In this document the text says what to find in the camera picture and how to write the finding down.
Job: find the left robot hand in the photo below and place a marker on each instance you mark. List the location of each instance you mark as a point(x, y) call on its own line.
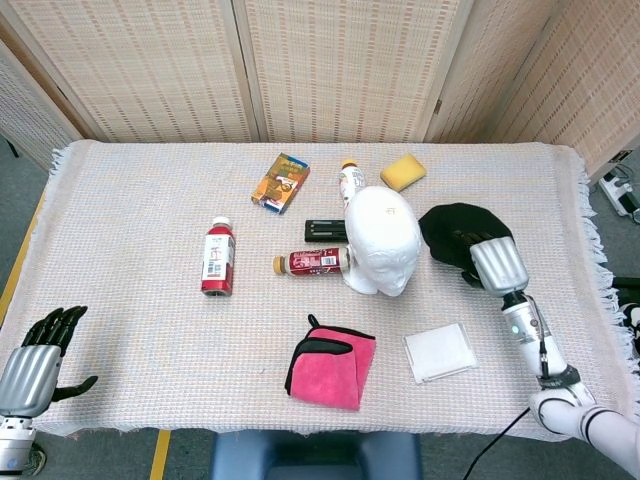
point(30, 375)

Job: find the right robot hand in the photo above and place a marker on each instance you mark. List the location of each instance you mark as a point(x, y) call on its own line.
point(500, 265)

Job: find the black cap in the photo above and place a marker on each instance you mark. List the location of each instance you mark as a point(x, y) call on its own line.
point(442, 235)

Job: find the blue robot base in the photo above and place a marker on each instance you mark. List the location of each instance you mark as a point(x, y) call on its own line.
point(315, 457)

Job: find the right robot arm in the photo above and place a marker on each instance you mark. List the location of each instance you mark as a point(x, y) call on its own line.
point(545, 360)

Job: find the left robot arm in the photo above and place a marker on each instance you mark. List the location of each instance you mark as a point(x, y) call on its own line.
point(15, 442)

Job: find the white mannequin head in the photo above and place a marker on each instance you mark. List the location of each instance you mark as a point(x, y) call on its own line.
point(385, 240)

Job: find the clear plastic square case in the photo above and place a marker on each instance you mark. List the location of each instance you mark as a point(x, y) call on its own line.
point(439, 351)

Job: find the beige woven tablecloth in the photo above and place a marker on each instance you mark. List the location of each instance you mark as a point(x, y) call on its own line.
point(150, 350)

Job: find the yellow sponge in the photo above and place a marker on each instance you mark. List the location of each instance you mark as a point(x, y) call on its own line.
point(403, 171)

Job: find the white power strip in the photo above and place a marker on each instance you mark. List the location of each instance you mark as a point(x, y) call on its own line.
point(620, 192)

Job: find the white drink bottle yellow cap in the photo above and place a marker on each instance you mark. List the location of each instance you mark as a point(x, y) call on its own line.
point(349, 182)

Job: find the black rectangular box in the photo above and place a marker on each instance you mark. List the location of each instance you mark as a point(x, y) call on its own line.
point(325, 230)

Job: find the brown coffee bottle yellow cap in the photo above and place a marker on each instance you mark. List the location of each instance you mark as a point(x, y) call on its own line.
point(315, 262)

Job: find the pink cloth black trim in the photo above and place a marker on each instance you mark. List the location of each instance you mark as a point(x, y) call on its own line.
point(330, 367)

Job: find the red drink bottle white cap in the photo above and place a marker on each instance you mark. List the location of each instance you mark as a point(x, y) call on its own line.
point(218, 260)

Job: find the orange cardboard snack box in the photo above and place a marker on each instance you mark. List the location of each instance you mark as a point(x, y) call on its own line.
point(281, 184)

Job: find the woven folding screen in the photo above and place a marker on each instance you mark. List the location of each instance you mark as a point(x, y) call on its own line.
point(325, 65)

